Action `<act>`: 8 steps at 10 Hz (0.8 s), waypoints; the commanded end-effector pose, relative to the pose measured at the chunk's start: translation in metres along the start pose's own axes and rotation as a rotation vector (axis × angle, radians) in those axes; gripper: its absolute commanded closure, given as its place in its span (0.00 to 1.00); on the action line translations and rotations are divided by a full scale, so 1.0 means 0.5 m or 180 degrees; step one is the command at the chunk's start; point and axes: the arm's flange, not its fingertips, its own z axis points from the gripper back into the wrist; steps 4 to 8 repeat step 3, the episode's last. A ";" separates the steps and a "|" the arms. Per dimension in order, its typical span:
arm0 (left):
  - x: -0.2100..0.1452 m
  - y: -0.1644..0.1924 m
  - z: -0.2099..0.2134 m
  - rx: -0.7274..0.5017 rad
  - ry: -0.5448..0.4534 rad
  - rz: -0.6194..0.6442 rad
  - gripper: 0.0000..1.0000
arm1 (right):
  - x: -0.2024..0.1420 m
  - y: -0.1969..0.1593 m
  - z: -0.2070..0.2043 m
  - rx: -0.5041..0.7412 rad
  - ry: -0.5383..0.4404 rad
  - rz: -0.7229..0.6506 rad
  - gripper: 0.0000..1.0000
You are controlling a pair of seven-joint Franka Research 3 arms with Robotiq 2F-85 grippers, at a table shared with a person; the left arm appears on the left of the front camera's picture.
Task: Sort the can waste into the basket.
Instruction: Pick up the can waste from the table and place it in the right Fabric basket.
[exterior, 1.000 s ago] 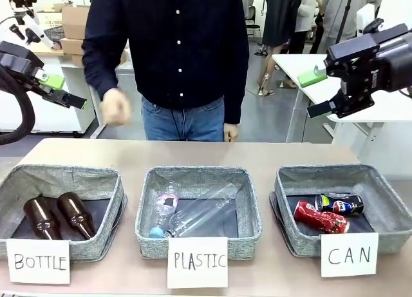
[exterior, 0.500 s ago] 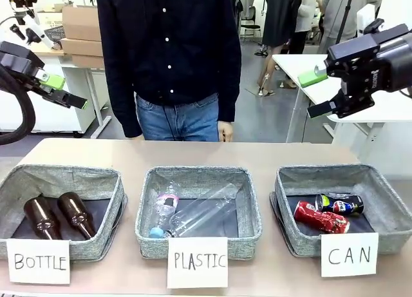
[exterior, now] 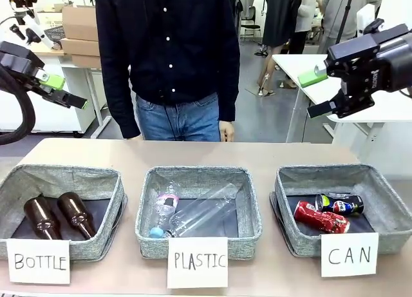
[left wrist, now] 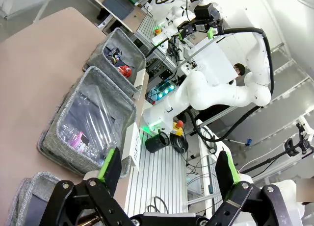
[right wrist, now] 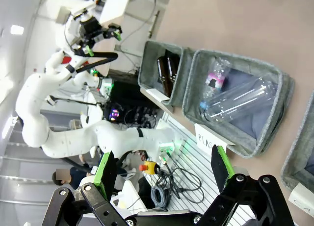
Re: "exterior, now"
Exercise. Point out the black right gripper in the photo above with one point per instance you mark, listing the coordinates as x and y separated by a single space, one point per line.
380 58

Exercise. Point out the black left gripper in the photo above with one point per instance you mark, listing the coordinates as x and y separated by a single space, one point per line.
16 63

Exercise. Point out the dark blue soda can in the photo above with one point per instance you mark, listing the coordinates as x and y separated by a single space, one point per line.
344 205

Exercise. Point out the brown glass bottle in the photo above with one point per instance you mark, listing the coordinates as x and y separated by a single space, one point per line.
40 216
75 213

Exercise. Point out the crushed red can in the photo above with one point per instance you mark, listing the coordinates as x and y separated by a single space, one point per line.
318 218

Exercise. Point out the small plastic bottle pink label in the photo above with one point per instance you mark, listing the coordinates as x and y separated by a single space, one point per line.
164 210

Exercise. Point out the large clear plastic bottle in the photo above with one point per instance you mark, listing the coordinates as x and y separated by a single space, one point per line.
206 210

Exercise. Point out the grey fabric basket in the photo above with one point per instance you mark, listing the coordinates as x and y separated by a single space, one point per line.
199 174
96 245
386 206

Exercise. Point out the white paper label CAN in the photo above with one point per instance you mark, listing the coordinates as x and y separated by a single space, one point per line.
349 255

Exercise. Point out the person's right hand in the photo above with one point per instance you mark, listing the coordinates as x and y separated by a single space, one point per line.
134 137

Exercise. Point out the person's left hand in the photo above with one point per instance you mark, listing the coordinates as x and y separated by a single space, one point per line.
227 131

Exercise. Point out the white desk with legs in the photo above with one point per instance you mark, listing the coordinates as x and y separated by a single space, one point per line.
93 94

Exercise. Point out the large white table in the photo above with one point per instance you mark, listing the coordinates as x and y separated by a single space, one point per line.
354 116

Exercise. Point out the closed flat cardboard box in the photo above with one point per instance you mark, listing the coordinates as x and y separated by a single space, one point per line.
80 47
85 61

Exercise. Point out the wooden top table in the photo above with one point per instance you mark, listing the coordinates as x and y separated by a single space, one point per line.
54 52

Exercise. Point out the open cardboard box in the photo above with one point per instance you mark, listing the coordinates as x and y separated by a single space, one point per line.
80 23

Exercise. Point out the white plastic crate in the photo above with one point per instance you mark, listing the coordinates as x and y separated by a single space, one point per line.
50 19

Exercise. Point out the bystander in grey coat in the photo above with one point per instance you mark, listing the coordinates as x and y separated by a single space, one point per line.
331 13

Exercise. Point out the black tripod pole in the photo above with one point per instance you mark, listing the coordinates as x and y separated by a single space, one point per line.
346 13

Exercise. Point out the bystander in white top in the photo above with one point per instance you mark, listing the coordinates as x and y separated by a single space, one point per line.
305 13

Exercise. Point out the bystander in black dress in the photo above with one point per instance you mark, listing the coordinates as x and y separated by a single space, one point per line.
280 16

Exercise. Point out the black office chair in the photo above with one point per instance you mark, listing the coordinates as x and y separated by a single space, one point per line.
251 23

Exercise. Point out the person in dark shirt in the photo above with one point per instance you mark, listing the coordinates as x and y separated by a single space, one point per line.
167 45

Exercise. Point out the white paper label BOTTLE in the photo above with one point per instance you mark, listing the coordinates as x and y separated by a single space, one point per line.
38 261

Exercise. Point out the white paper label PLASTIC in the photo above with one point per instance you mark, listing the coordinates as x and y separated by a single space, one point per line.
197 261

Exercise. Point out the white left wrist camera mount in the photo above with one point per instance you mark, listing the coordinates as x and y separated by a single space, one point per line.
35 31

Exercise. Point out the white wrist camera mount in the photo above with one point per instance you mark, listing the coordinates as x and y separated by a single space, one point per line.
35 31
365 20

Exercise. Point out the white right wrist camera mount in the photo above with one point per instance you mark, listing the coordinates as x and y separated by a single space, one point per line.
365 20

